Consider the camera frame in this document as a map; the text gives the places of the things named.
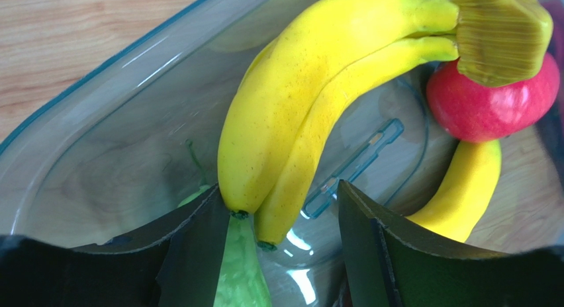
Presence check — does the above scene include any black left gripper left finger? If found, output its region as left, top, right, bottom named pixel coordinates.
left=1, top=186, right=229, bottom=306

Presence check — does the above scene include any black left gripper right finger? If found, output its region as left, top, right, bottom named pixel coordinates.
left=338, top=181, right=563, bottom=306

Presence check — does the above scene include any yellow banana bunch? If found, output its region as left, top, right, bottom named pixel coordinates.
left=217, top=0, right=553, bottom=251

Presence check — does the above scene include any green cucumber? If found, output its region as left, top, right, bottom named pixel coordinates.
left=177, top=184, right=273, bottom=307

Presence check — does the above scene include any single yellow banana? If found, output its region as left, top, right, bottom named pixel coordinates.
left=406, top=140, right=502, bottom=243

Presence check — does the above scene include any grey transparent plastic container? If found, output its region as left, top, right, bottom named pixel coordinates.
left=1, top=0, right=563, bottom=306

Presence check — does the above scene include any red pomegranate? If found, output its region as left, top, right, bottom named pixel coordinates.
left=426, top=54, right=560, bottom=142

